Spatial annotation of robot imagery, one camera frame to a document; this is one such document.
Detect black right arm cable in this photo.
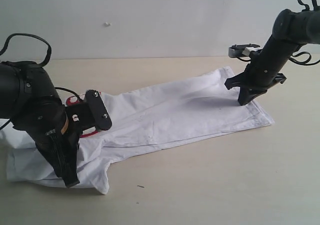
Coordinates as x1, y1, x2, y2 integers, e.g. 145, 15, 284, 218
287, 0, 320, 66

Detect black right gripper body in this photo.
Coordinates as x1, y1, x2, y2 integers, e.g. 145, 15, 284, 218
225, 48, 287, 90

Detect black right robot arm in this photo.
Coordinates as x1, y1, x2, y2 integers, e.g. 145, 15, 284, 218
224, 9, 320, 106

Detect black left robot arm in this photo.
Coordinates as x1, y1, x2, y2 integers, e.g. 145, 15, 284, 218
0, 62, 95, 188

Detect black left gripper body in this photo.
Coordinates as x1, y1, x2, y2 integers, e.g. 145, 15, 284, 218
46, 102, 95, 145

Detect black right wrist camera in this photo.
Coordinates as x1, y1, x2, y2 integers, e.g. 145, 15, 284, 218
228, 43, 261, 58

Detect white t-shirt red lettering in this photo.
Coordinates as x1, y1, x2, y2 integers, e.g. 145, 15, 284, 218
6, 66, 275, 196

